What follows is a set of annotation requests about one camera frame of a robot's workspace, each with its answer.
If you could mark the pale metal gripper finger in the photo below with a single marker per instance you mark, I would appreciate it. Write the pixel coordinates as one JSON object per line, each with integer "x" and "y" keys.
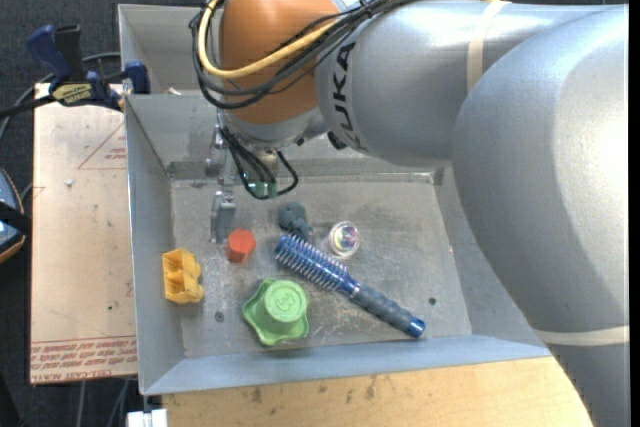
{"x": 223, "y": 217}
{"x": 215, "y": 155}

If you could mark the red hexagonal block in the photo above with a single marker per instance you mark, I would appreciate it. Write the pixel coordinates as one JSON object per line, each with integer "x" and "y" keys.
{"x": 240, "y": 246}

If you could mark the dark grey-green toy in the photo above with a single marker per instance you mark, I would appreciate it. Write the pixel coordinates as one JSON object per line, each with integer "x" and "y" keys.
{"x": 292, "y": 216}

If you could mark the yellow plastic block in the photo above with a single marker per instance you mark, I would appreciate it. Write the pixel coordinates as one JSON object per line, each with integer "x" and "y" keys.
{"x": 182, "y": 277}

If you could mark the clear glass cup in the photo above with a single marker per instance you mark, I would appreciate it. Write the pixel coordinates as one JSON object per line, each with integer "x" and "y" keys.
{"x": 344, "y": 239}

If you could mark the blue round hairbrush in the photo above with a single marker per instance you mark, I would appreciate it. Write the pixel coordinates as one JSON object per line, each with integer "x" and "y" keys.
{"x": 320, "y": 267}

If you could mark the green star-shaped cup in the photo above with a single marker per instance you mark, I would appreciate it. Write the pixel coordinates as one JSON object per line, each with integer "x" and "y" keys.
{"x": 277, "y": 312}

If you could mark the brown cardboard board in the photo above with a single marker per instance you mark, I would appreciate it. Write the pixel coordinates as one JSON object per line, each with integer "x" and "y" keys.
{"x": 80, "y": 240}

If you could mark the grey metal bin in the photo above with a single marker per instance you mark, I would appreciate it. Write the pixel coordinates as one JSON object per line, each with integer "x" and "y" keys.
{"x": 400, "y": 235}

